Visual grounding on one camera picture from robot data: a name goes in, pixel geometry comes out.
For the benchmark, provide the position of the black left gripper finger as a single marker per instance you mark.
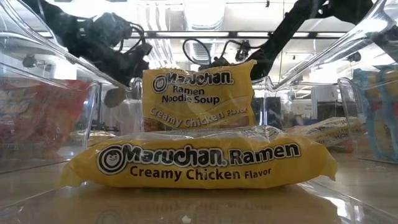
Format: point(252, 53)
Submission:
point(115, 97)

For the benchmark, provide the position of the blue beef ramen pack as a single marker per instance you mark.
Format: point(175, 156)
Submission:
point(379, 118)

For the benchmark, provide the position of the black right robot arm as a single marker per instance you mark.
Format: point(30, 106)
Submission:
point(295, 21)

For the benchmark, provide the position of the black round ceiling fixture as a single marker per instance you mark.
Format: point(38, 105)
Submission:
point(354, 57)

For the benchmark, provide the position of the black overhead camera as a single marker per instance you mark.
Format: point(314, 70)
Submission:
point(243, 51)

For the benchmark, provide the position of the silver ventilation duct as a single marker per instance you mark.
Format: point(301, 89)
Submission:
point(203, 15)

